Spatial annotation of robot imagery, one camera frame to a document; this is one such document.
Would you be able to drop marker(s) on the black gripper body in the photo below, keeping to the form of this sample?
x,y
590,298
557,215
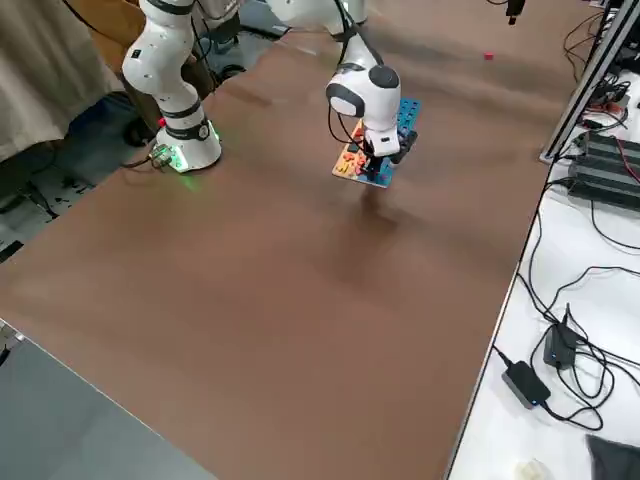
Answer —
x,y
515,6
369,155

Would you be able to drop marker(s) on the colourful wooden toy board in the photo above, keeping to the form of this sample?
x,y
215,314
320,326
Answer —
x,y
407,112

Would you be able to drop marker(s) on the black finned power supply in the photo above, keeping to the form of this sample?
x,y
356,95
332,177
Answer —
x,y
612,150
605,187

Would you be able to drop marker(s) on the small black box green light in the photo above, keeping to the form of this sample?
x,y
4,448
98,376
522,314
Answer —
x,y
557,350

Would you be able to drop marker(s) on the black power adapter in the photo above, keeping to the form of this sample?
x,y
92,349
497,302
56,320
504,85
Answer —
x,y
525,384

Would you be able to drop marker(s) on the beige curtain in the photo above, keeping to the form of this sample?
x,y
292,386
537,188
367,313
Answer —
x,y
40,75

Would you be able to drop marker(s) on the small white object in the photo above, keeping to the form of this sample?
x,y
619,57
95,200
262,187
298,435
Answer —
x,y
532,471

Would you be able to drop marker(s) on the dark grey cloth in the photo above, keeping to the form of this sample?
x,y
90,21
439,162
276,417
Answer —
x,y
620,460

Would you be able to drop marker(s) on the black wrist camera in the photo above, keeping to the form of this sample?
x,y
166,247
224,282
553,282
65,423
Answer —
x,y
407,145

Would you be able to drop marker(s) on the aluminium frame post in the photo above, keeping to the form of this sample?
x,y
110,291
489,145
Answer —
x,y
585,85

